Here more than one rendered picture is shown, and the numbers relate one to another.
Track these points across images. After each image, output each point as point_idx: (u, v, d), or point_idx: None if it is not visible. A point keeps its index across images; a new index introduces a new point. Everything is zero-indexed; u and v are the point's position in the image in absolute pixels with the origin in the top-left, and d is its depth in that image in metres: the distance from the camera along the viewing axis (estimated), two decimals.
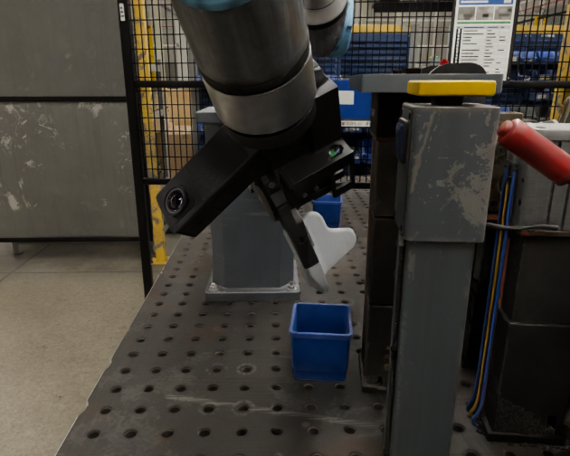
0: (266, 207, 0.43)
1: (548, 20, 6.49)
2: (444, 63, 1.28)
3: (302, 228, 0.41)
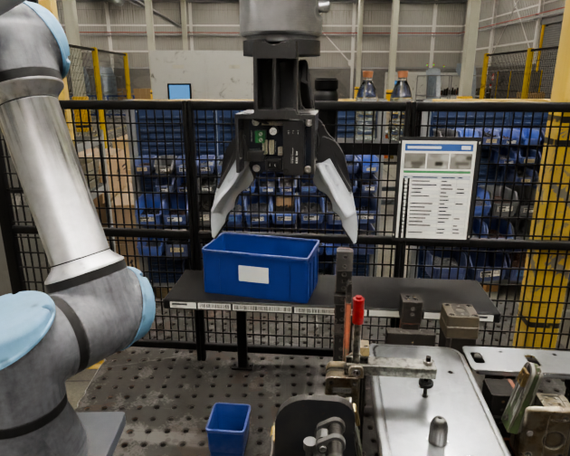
0: None
1: None
2: (358, 304, 0.92)
3: (229, 144, 0.49)
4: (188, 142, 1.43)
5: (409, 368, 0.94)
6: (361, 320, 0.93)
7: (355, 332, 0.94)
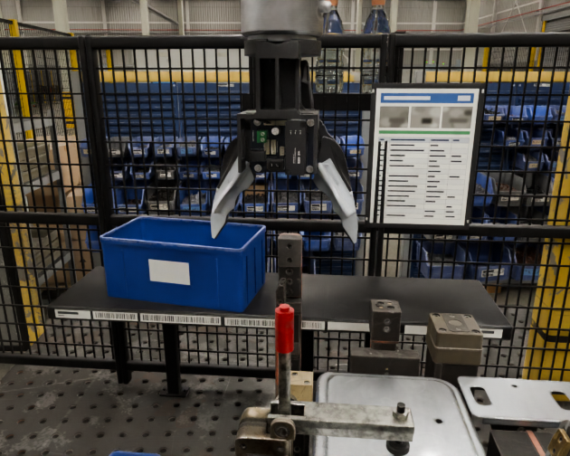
0: None
1: None
2: (282, 319, 0.55)
3: (229, 144, 0.49)
4: (90, 93, 1.06)
5: (369, 424, 0.57)
6: (289, 346, 0.56)
7: (280, 365, 0.57)
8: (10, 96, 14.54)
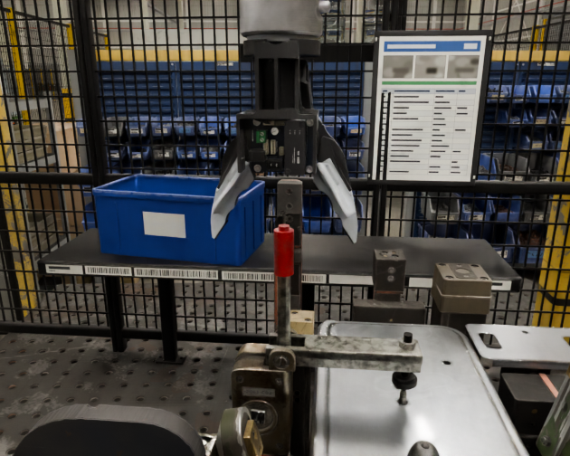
0: None
1: None
2: (281, 239, 0.51)
3: (229, 144, 0.49)
4: (83, 45, 1.03)
5: (375, 354, 0.54)
6: (289, 269, 0.53)
7: (279, 290, 0.54)
8: (9, 92, 14.50)
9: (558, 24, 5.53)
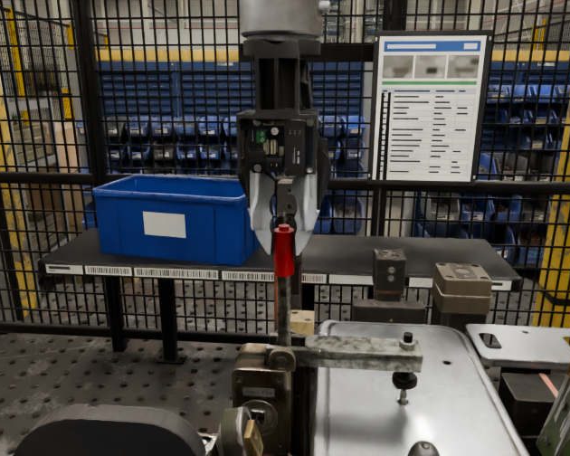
0: None
1: None
2: (281, 239, 0.51)
3: (237, 164, 0.50)
4: (83, 45, 1.03)
5: (375, 354, 0.54)
6: (289, 269, 0.53)
7: (279, 290, 0.54)
8: (9, 92, 14.50)
9: (558, 24, 5.53)
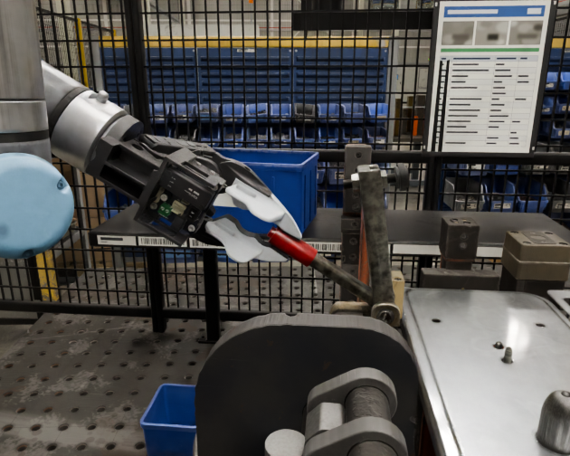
0: None
1: (558, 24, 5.70)
2: (277, 241, 0.51)
3: (195, 238, 0.53)
4: (131, 13, 1.00)
5: (365, 222, 0.49)
6: (308, 252, 0.52)
7: (323, 273, 0.52)
8: None
9: None
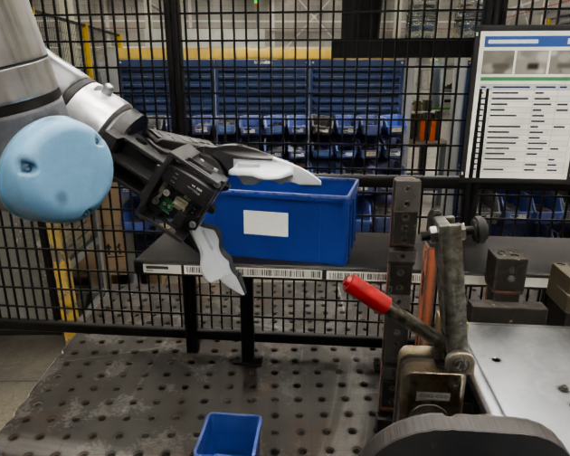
0: None
1: None
2: (353, 290, 0.52)
3: (176, 230, 0.53)
4: (172, 41, 1.01)
5: (443, 273, 0.50)
6: (384, 301, 0.53)
7: (397, 321, 0.53)
8: None
9: None
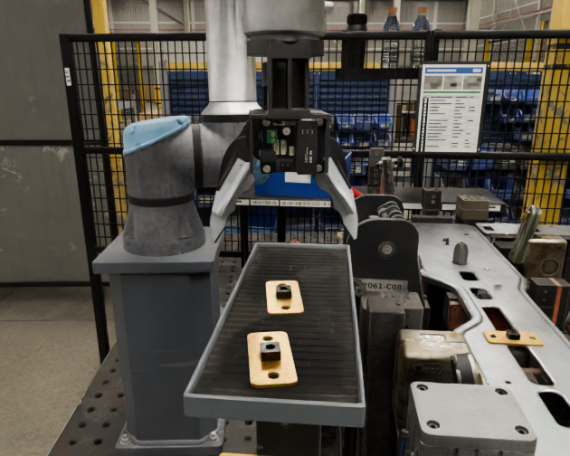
0: None
1: None
2: None
3: (229, 145, 0.49)
4: None
5: (384, 181, 1.17)
6: (359, 194, 1.19)
7: None
8: None
9: None
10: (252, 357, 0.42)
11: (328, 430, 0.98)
